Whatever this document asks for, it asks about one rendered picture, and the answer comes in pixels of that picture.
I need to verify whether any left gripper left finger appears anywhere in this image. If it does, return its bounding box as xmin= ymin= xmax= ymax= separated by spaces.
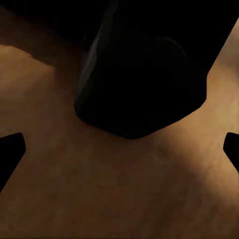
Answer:
xmin=0 ymin=132 xmax=26 ymax=192

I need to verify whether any digital camera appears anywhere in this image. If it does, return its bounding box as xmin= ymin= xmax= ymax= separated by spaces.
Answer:
xmin=0 ymin=0 xmax=239 ymax=139

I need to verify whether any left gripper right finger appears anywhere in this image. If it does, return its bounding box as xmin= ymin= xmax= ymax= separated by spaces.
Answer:
xmin=223 ymin=132 xmax=239 ymax=173

